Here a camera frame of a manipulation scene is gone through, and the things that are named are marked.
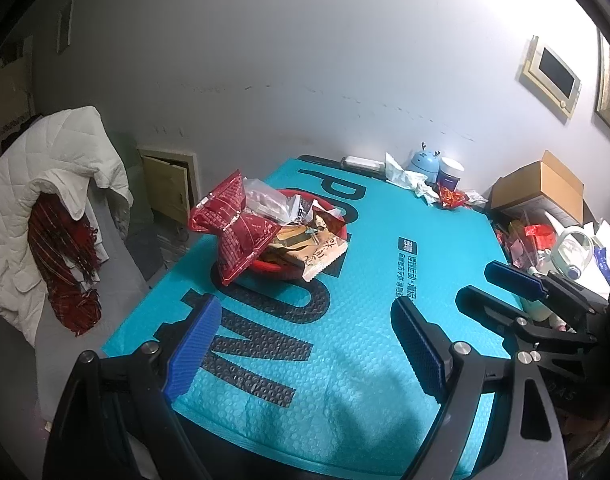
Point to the blue deer humidifier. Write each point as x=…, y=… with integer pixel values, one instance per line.
x=425, y=161

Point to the white quilted jacket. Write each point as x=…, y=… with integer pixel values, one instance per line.
x=63, y=154

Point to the framed wall panel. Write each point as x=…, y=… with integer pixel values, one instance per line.
x=550, y=79

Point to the teal printed table mat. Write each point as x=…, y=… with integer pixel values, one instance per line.
x=307, y=379

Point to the red gold candy packet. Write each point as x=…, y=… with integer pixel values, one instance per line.
x=329, y=218

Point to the crumpled white tissue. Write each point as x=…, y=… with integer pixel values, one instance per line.
x=409, y=180

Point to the white remote on table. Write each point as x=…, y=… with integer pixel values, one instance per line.
x=361, y=164

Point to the clear zip bag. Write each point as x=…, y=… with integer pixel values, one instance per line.
x=269, y=203

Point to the wooden wall hatch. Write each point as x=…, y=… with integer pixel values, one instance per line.
x=171, y=180

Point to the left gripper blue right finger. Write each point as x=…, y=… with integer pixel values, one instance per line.
x=426, y=347

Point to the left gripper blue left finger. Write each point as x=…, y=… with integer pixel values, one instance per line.
x=186, y=342

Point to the dark red snack bag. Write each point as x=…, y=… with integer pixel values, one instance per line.
x=241, y=234

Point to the white lidded purple jar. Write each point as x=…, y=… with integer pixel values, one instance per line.
x=450, y=172

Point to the small crumpled white wrapper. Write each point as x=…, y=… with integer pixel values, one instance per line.
x=474, y=199

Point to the red packet in clutter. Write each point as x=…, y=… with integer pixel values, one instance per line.
x=542, y=236

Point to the red plastic mesh basket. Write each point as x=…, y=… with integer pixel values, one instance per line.
x=306, y=218

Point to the red striped scarf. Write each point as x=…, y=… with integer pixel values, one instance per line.
x=64, y=250

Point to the beige brown snack bag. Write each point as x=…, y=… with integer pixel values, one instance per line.
x=307, y=249

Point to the brown cardboard box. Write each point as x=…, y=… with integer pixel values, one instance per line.
x=546, y=185

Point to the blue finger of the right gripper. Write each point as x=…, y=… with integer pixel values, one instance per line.
x=490, y=312
x=515, y=280

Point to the red packet near jar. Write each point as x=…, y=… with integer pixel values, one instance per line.
x=451, y=199

